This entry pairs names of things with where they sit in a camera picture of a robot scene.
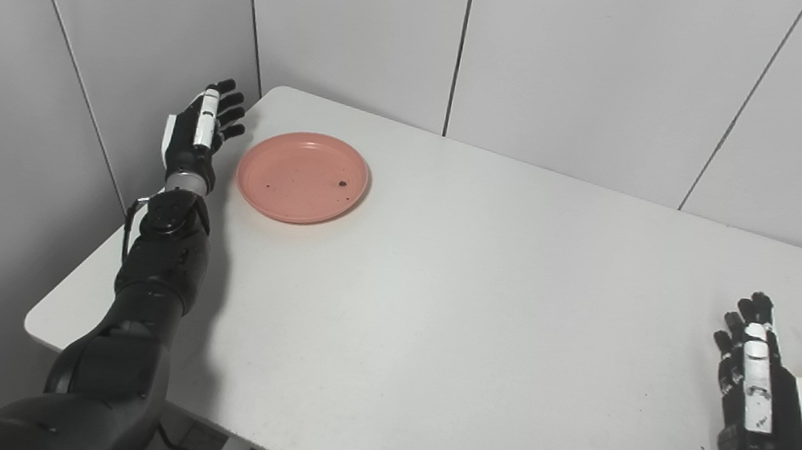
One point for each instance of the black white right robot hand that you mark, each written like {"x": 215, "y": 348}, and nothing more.
{"x": 778, "y": 429}

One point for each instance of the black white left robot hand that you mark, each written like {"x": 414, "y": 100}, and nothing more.
{"x": 182, "y": 142}

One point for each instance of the pink round plate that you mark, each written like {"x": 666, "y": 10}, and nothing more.
{"x": 301, "y": 185}

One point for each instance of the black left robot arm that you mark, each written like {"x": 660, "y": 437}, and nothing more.
{"x": 158, "y": 266}

